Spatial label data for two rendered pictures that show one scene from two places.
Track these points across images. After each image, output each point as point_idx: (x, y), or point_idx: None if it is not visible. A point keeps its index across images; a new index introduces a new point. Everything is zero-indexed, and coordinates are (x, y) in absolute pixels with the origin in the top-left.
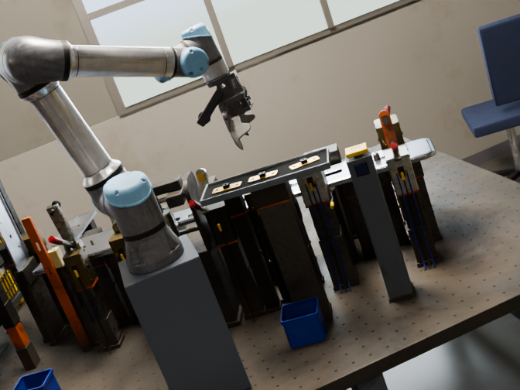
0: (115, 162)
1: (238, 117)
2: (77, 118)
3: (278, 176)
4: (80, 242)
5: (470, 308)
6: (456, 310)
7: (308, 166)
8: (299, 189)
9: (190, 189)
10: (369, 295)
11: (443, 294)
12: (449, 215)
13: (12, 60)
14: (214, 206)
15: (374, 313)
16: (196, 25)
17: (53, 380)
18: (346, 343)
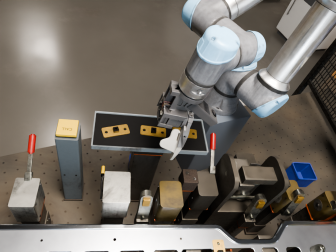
0: (263, 73)
1: (177, 139)
2: (294, 30)
3: (138, 121)
4: (333, 202)
5: (41, 154)
6: (49, 156)
7: (112, 121)
8: (133, 235)
9: (225, 161)
10: (95, 201)
11: (49, 176)
12: None
13: None
14: (205, 177)
15: (96, 177)
16: (213, 25)
17: (294, 176)
18: (116, 156)
